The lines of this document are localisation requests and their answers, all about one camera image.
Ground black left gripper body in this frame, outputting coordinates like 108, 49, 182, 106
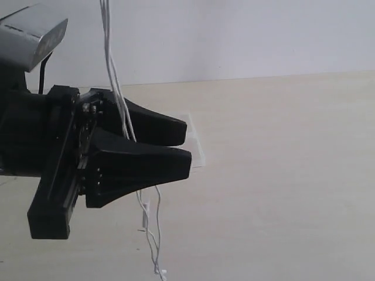
1, 85, 88, 239

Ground white earphone cable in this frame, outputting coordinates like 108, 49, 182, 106
98, 0, 168, 277

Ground clear plastic storage box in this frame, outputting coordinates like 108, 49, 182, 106
180, 112, 206, 169

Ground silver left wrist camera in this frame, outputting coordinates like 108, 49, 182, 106
1, 4, 68, 73

